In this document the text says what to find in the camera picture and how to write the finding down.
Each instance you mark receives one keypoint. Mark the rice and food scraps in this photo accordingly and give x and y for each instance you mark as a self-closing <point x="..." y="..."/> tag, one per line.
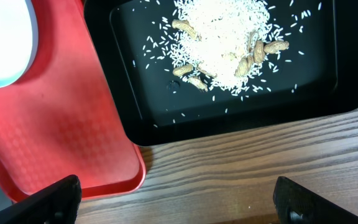
<point x="207" y="59"/>

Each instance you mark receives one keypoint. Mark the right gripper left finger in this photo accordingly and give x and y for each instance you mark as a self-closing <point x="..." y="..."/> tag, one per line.
<point x="55" y="204"/>

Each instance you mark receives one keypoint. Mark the black rectangular tray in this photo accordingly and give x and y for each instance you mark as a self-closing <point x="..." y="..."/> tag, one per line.
<point x="337" y="85"/>

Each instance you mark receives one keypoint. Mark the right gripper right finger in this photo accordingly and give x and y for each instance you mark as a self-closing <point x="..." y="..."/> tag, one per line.
<point x="296" y="204"/>

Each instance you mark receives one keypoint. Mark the red plastic serving tray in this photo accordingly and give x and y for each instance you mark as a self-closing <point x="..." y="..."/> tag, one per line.
<point x="59" y="118"/>

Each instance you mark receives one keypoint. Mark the light blue round plate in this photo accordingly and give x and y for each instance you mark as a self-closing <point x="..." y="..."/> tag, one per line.
<point x="19" y="37"/>

